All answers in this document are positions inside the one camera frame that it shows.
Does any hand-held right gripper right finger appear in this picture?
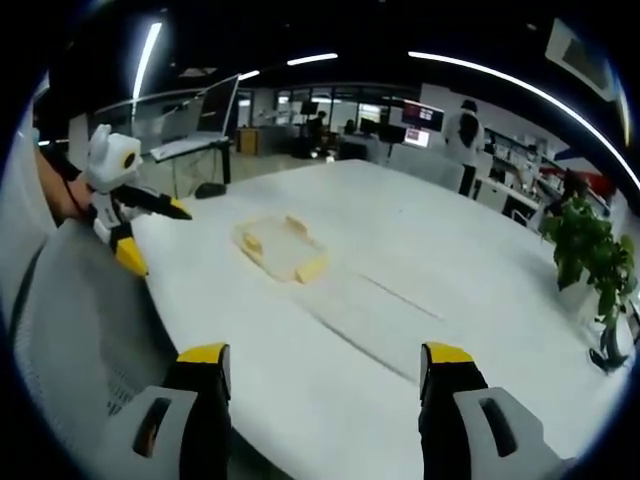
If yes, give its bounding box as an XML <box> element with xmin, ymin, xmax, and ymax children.
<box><xmin>418</xmin><ymin>342</ymin><xmax>576</xmax><ymax>480</ymax></box>

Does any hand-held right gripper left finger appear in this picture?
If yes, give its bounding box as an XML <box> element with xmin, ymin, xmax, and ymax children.
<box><xmin>107</xmin><ymin>342</ymin><xmax>233</xmax><ymax>480</ymax></box>

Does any cream plastic buckle part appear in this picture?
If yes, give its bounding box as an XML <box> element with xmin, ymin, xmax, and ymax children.
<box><xmin>241</xmin><ymin>231</ymin><xmax>267</xmax><ymax>261</ymax></box>
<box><xmin>294</xmin><ymin>253</ymin><xmax>330</xmax><ymax>286</ymax></box>

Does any person's left hand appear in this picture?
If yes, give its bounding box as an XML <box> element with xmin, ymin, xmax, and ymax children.
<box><xmin>64</xmin><ymin>177</ymin><xmax>99</xmax><ymax>221</ymax></box>

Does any black computer mouse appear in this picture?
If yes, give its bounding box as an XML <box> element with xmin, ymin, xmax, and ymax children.
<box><xmin>194</xmin><ymin>182</ymin><xmax>229</xmax><ymax>201</ymax></box>

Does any white standing desk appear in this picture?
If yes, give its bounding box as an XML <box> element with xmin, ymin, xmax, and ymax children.
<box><xmin>149</xmin><ymin>133</ymin><xmax>235</xmax><ymax>199</ymax></box>

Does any long ceiling light strip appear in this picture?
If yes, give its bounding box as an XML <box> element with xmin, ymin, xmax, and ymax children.
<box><xmin>407</xmin><ymin>49</ymin><xmax>640</xmax><ymax>192</ymax></box>
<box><xmin>131</xmin><ymin>21</ymin><xmax>164</xmax><ymax>102</ymax></box>

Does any monitor on stand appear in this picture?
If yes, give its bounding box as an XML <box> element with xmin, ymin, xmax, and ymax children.
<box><xmin>196</xmin><ymin>73</ymin><xmax>242</xmax><ymax>140</ymax></box>

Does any clear plastic tray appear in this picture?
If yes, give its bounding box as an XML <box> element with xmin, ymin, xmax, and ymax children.
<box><xmin>231</xmin><ymin>213</ymin><xmax>330</xmax><ymax>287</ymax></box>

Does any short ceiling light strip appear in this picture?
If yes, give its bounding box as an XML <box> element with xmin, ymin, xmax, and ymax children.
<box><xmin>286</xmin><ymin>51</ymin><xmax>340</xmax><ymax>68</ymax></box>

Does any green potted plant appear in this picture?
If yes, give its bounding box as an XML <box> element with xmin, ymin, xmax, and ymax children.
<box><xmin>542</xmin><ymin>194</ymin><xmax>640</xmax><ymax>374</ymax></box>

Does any ceiling air vent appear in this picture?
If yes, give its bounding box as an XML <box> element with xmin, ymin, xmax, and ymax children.
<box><xmin>543</xmin><ymin>17</ymin><xmax>617</xmax><ymax>102</ymax></box>

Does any wall screen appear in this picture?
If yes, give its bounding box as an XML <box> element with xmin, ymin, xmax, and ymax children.
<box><xmin>401</xmin><ymin>101</ymin><xmax>445</xmax><ymax>149</ymax></box>

